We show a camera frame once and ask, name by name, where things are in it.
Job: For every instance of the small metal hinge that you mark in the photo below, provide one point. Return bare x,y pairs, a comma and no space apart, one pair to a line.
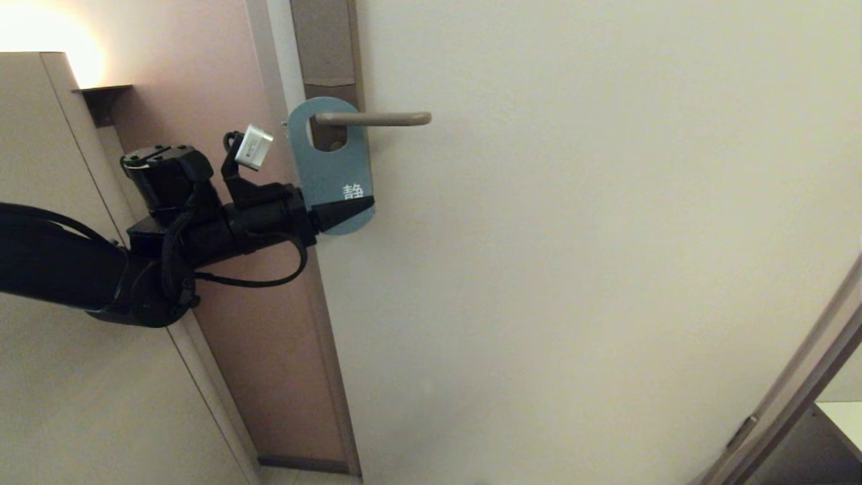
743,432

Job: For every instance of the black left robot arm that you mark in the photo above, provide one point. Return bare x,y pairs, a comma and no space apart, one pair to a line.
54,263

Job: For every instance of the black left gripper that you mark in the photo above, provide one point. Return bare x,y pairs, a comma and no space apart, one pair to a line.
269,219

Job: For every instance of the white door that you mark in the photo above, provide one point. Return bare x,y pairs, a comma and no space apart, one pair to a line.
572,404

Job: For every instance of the dark cabinet side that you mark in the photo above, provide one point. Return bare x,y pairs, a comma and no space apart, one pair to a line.
808,458

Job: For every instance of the brown metal lock plate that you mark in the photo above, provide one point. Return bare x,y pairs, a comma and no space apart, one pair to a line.
326,40

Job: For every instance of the blue do-not-disturb door hanger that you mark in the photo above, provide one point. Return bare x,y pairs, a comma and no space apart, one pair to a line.
337,172

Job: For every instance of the white wrist camera with mount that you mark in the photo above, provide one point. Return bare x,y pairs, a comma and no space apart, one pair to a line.
254,147

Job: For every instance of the dark wall lamp bracket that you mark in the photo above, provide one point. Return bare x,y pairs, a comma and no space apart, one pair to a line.
104,100

